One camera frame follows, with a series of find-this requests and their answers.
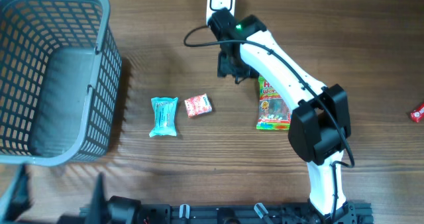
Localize small red white candy pack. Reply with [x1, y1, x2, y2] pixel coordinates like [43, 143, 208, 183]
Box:
[184, 93, 213, 118]

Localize Haribo gummy bag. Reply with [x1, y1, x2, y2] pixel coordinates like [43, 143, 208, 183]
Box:
[256, 76, 291, 130]

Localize teal tissue packet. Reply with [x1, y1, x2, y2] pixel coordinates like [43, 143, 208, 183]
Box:
[149, 97, 178, 137]

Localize red snack stick packet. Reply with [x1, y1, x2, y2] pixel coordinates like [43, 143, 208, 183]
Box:
[410, 103, 424, 123]

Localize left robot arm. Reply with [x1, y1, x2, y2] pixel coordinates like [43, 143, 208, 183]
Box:
[1, 165, 142, 223]

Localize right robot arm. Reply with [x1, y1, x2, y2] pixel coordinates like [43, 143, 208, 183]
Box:
[206, 7, 354, 223]

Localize grey plastic shopping basket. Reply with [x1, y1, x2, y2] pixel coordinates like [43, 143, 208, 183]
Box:
[1, 0, 122, 166]

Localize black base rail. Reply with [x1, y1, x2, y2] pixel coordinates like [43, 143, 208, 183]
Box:
[78, 202, 374, 224]

